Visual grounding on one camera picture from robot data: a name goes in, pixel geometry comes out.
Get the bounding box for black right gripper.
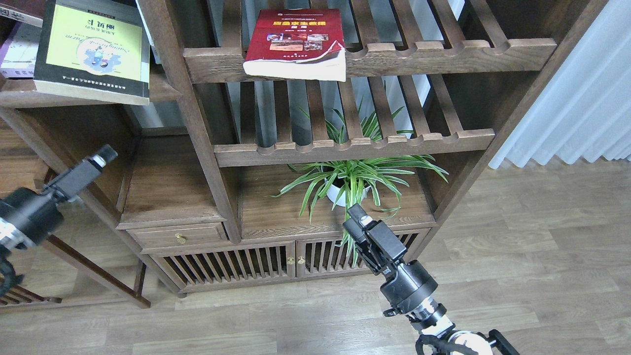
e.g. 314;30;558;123
343;204;439;316

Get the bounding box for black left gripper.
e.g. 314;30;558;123
0;144;118;247

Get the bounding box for dark spine book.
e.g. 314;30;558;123
34;0;150;106

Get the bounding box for pale lavender paperback book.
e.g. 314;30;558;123
0;22;41;79

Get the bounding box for red paperback book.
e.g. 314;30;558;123
243;8;347;82

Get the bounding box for maroon book white characters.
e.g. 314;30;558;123
0;0;46;28

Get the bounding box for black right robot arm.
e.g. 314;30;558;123
343;204;518;355

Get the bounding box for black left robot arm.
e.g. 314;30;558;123
0;144;118;296

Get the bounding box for white plant pot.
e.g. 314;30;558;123
326;179;371;207

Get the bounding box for spider plant green leaves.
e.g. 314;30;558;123
269;96;449;267

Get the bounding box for brass drawer knob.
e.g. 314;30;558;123
175;233;187;245

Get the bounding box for dark wooden bookshelf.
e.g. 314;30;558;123
1;0;606;294

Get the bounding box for white sheer curtain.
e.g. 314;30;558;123
489;0;631;169

